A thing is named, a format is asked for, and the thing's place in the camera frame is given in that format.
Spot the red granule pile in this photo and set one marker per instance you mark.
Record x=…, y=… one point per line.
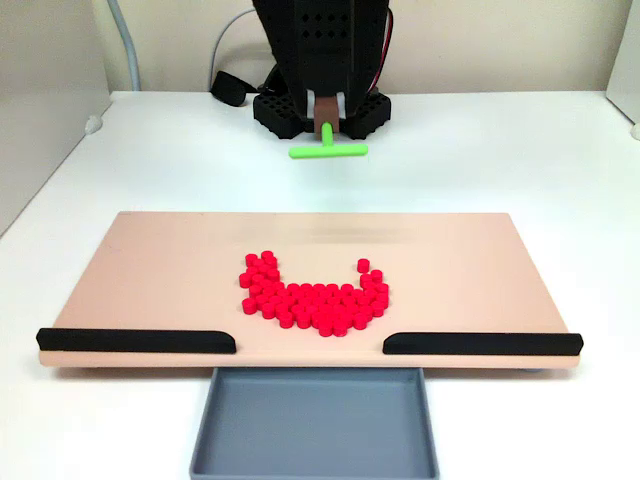
x=320, y=305

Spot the single red granule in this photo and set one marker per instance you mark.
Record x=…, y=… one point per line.
x=363, y=265

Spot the green T-shaped pusher tool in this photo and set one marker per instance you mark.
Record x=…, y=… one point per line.
x=325, y=151

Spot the brown tool holder block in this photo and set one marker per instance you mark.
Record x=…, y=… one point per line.
x=327, y=110

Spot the grey tray container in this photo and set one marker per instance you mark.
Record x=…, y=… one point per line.
x=315, y=425

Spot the black edge rail strip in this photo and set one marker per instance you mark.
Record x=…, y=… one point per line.
x=130, y=341
x=480, y=344

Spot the beige flat board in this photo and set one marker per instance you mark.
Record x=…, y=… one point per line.
x=150, y=275

